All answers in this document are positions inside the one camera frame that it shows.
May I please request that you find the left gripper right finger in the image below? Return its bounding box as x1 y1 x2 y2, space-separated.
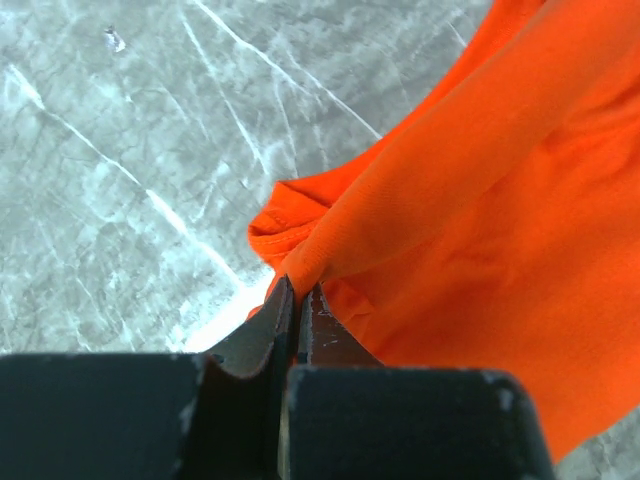
287 288 554 479

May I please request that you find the orange t shirt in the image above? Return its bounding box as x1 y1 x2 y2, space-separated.
248 1 639 461

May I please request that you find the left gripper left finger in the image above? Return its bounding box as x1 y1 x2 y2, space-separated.
1 280 293 479

